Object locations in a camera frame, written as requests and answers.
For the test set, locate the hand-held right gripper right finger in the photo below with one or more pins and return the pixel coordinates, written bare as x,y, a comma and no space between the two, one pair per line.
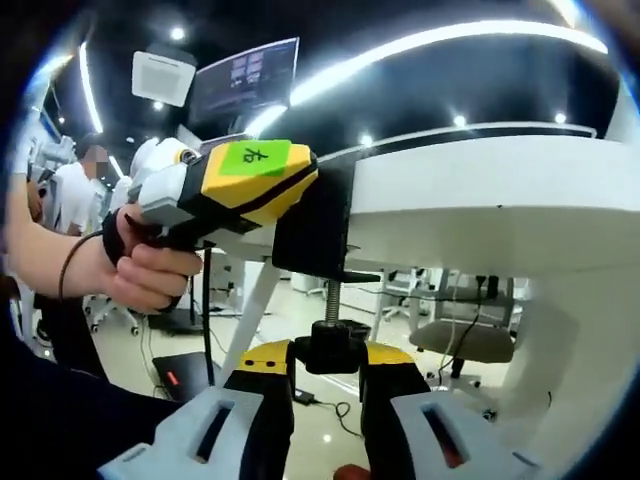
492,450

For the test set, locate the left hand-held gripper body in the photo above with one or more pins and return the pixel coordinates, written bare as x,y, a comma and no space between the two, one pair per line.
160,157

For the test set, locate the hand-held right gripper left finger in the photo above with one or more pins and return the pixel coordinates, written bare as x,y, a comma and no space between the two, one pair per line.
170,440

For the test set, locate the black fixed fixture clamp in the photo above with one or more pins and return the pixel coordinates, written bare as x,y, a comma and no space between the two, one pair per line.
310,240

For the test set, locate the white desk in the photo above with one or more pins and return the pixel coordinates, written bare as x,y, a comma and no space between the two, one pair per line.
450,200

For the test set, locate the person's left hand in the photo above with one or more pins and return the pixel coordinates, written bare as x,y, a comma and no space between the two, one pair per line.
150,275

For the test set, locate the person's right hand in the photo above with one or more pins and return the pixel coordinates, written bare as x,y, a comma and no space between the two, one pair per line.
352,474

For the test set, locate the black floor device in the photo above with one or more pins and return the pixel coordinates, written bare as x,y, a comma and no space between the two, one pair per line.
190,370

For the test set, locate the white ceiling air conditioner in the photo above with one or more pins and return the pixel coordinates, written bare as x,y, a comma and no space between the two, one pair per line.
162,75

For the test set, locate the person's dark clothing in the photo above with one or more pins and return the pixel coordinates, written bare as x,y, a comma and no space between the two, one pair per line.
75,425

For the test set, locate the dark hanging monitor screen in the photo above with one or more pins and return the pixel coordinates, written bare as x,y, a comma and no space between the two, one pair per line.
240,85

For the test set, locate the beige office chair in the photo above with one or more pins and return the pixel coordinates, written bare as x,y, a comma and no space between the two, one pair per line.
460,340

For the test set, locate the black power adapter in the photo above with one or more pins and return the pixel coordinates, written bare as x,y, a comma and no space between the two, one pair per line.
305,396

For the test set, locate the long white ceiling light strip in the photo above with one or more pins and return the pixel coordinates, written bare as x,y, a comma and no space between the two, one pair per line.
500,29

